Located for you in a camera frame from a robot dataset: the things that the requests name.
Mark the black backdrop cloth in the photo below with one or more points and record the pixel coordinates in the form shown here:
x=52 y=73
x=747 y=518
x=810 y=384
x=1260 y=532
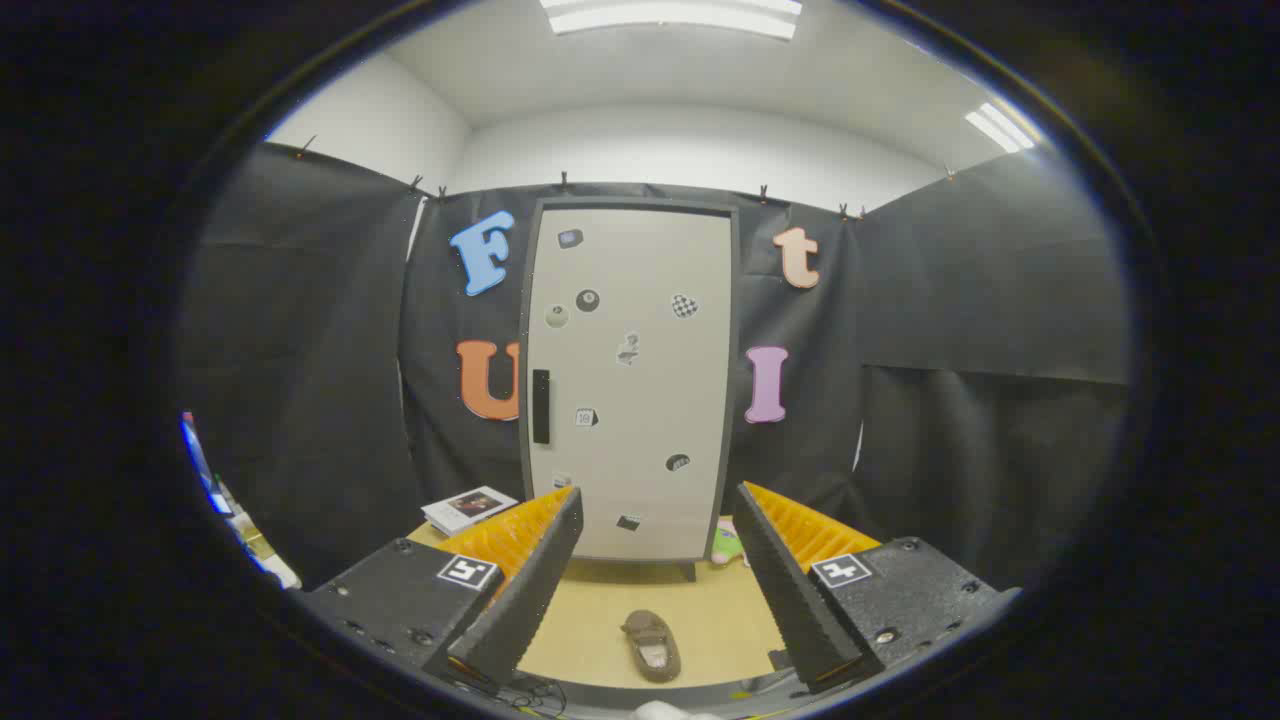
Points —
x=900 y=300

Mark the pink green plush toy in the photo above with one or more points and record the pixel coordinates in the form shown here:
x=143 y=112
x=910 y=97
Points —
x=727 y=548

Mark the grey shoe cabinet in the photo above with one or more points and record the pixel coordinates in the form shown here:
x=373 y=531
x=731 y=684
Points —
x=640 y=203

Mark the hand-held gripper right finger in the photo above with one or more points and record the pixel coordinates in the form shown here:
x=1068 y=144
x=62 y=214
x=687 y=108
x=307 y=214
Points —
x=790 y=600

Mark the narrow ceiling light panel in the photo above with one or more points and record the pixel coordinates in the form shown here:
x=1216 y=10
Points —
x=1000 y=128

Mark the brown fuzzy shoe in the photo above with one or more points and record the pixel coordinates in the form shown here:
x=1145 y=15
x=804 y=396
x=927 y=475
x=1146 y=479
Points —
x=650 y=650

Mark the black table clamp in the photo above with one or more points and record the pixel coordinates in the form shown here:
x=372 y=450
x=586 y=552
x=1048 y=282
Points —
x=779 y=660

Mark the white book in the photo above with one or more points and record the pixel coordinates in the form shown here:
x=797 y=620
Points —
x=465 y=508

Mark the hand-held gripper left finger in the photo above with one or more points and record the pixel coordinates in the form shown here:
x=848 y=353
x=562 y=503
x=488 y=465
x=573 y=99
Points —
x=530 y=600

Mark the wide ceiling light panel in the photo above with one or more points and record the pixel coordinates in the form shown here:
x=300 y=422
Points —
x=670 y=15

